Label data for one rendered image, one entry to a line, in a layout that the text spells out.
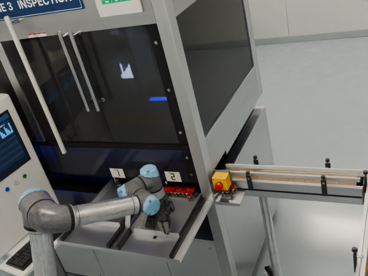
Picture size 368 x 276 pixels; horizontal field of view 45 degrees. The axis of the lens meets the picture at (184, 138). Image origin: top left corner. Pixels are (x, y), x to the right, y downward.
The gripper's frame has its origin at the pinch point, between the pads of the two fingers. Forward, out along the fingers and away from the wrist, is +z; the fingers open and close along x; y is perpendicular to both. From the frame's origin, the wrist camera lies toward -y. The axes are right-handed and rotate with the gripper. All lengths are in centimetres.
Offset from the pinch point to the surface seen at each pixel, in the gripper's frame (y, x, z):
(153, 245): -4.6, 5.4, 3.6
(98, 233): -2.1, 38.5, 3.5
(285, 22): 490, 60, 57
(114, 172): 29, 43, -11
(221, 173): 32.2, -18.2, -11.8
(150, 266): 30, 43, 60
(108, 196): 25, 50, 3
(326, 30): 490, 6, 74
